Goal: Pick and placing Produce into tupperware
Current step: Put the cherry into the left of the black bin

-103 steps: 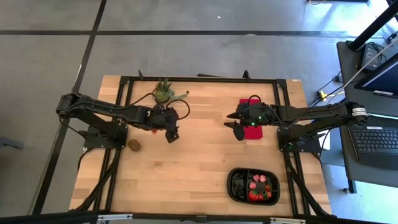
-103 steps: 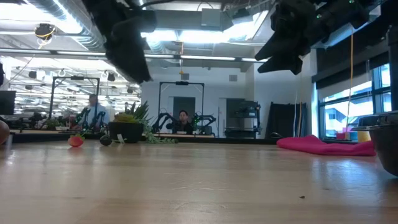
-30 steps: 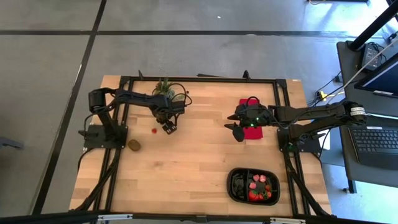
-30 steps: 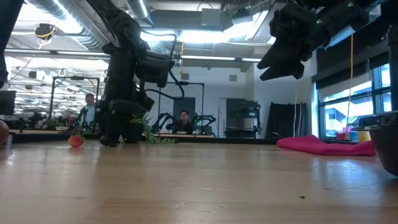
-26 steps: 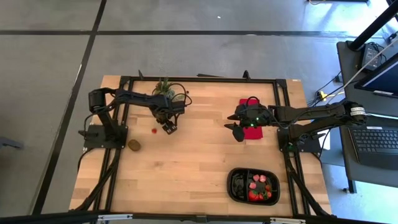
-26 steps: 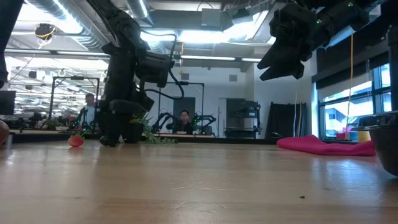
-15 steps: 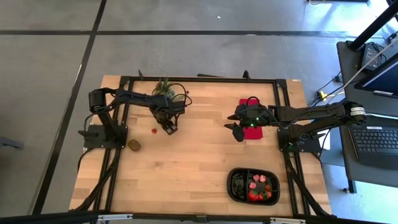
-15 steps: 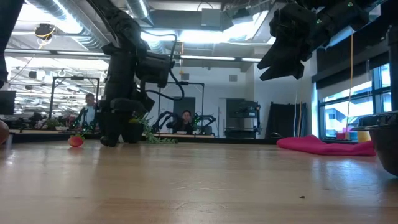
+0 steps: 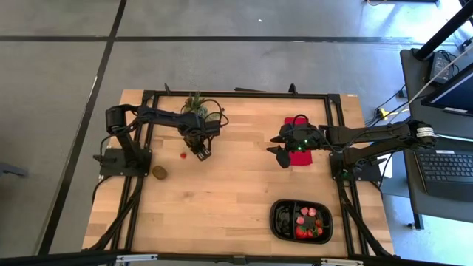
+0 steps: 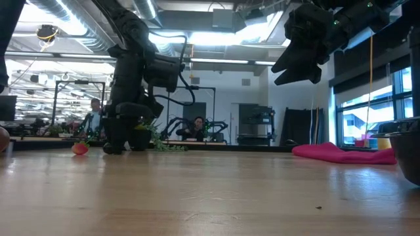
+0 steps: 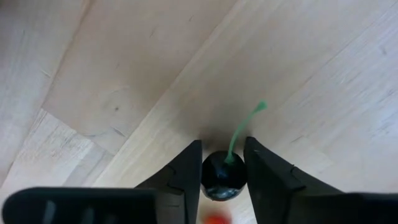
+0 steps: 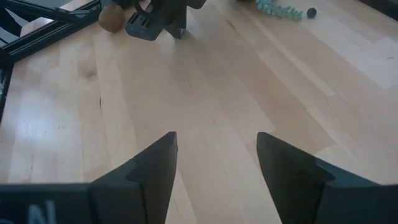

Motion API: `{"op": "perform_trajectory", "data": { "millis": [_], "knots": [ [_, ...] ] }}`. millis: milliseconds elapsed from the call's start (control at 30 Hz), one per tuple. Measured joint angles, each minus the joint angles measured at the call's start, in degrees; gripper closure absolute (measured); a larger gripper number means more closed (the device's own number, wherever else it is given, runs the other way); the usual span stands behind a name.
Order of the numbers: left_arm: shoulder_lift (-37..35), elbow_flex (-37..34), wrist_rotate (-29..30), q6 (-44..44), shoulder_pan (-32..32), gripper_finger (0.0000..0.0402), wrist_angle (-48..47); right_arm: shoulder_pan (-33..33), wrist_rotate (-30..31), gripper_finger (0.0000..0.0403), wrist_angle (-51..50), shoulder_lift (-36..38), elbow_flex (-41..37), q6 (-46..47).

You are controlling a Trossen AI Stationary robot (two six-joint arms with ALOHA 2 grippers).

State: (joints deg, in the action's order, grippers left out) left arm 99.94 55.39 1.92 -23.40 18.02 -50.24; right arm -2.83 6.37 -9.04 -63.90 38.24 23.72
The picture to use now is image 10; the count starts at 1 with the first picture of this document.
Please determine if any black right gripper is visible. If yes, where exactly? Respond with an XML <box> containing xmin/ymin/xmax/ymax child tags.
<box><xmin>270</xmin><ymin>3</ymin><xmax>335</xmax><ymax>86</ymax></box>

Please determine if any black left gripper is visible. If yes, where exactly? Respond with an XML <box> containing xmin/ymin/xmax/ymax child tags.
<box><xmin>102</xmin><ymin>45</ymin><xmax>165</xmax><ymax>154</ymax></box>

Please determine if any small red strawberry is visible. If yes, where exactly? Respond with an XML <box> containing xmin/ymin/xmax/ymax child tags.
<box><xmin>71</xmin><ymin>140</ymin><xmax>90</xmax><ymax>156</ymax></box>

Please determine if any black plastic tupperware container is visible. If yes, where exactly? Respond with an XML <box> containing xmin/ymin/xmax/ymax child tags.
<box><xmin>388</xmin><ymin>130</ymin><xmax>420</xmax><ymax>187</ymax></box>

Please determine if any black bowl with fruit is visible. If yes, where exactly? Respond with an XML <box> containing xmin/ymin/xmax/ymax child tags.
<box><xmin>127</xmin><ymin>113</ymin><xmax>188</xmax><ymax>153</ymax></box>

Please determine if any person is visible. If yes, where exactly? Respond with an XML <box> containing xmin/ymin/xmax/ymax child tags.
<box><xmin>175</xmin><ymin>116</ymin><xmax>207</xmax><ymax>142</ymax></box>
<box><xmin>79</xmin><ymin>97</ymin><xmax>105</xmax><ymax>138</ymax></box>

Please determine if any black curtain panel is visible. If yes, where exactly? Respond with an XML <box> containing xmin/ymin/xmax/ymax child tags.
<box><xmin>283</xmin><ymin>107</ymin><xmax>324</xmax><ymax>146</ymax></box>

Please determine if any black equipment cabinet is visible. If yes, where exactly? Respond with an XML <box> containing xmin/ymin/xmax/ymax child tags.
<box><xmin>238</xmin><ymin>104</ymin><xmax>276</xmax><ymax>146</ymax></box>

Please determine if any long ceiling light bar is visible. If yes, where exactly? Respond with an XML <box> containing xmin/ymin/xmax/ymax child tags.
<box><xmin>5</xmin><ymin>51</ymin><xmax>276</xmax><ymax>66</ymax></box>

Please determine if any grey door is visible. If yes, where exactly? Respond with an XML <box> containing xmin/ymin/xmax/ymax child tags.
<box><xmin>182</xmin><ymin>102</ymin><xmax>207</xmax><ymax>119</ymax></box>

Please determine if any red folded cloth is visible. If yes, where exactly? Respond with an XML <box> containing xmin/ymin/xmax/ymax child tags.
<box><xmin>291</xmin><ymin>141</ymin><xmax>398</xmax><ymax>165</ymax></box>

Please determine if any black monitor screen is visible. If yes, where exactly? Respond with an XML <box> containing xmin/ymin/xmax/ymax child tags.
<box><xmin>0</xmin><ymin>94</ymin><xmax>17</xmax><ymax>122</ymax></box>

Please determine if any brown kiwi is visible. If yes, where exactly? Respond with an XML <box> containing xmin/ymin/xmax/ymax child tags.
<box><xmin>0</xmin><ymin>127</ymin><xmax>11</xmax><ymax>153</ymax></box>

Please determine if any black ceiling dome device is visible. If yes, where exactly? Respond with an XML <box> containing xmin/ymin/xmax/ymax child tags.
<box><xmin>35</xmin><ymin>24</ymin><xmax>60</xmax><ymax>43</ymax></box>

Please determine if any black frame stand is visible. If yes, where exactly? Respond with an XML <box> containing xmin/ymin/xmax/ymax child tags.
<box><xmin>51</xmin><ymin>80</ymin><xmax>106</xmax><ymax>138</ymax></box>

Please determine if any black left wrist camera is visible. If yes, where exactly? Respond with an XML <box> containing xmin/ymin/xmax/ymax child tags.
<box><xmin>143</xmin><ymin>54</ymin><xmax>185</xmax><ymax>93</ymax></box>

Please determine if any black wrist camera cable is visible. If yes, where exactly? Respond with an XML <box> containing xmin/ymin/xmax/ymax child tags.
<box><xmin>149</xmin><ymin>31</ymin><xmax>197</xmax><ymax>106</ymax></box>

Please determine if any black frame robot station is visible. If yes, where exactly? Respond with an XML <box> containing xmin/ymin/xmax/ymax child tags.
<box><xmin>160</xmin><ymin>85</ymin><xmax>230</xmax><ymax>145</ymax></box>

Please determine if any black aluminium table frame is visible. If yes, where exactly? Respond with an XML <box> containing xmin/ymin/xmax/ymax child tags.
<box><xmin>9</xmin><ymin>139</ymin><xmax>296</xmax><ymax>153</ymax></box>

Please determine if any black vertical post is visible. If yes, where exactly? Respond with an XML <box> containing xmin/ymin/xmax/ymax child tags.
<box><xmin>408</xmin><ymin>26</ymin><xmax>420</xmax><ymax>117</ymax></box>

